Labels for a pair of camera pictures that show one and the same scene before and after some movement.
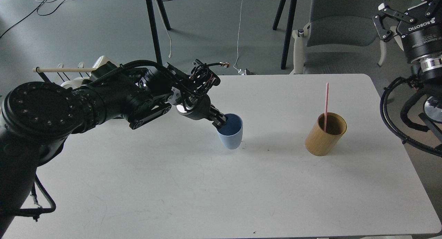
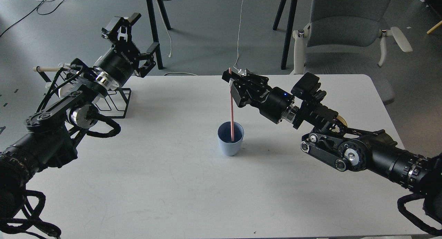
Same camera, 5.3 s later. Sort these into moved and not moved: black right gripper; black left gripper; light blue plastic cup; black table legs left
Moved: light blue plastic cup; black right gripper; black left gripper
Not moved: black table legs left
